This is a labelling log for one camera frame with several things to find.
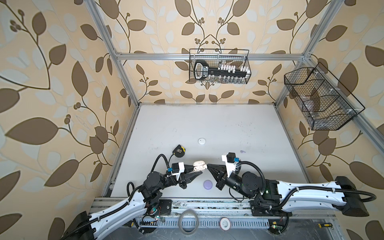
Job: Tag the grey tape roll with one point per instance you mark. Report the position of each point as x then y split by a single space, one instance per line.
188 222

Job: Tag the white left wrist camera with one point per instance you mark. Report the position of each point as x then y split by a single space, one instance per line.
175 170

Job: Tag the purple round disc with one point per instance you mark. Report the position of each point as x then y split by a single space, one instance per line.
208 185

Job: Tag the black socket set rail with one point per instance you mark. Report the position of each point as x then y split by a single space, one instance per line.
219 71

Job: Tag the yellow handled screwdriver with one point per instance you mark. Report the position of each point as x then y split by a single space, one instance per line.
319 225

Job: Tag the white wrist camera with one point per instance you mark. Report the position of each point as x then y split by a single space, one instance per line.
231 163
175 170

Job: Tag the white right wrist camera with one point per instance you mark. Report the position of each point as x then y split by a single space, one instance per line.
231 163

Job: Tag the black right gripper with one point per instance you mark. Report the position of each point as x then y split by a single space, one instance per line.
219 176

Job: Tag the empty black wire basket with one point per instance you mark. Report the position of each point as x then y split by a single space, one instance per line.
326 103

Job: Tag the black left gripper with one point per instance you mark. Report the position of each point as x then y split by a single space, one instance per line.
184 179

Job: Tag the wire basket with socket set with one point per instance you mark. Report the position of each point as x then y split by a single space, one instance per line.
230 57

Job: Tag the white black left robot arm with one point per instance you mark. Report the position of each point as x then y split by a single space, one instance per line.
143 200

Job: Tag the white earbud charging case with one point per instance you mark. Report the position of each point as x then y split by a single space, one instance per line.
202 141

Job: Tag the black yellow tape measure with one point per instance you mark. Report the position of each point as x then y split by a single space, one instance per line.
179 151

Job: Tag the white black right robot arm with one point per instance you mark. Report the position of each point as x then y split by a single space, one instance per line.
274 197

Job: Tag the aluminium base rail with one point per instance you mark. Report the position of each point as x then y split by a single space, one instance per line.
241 214

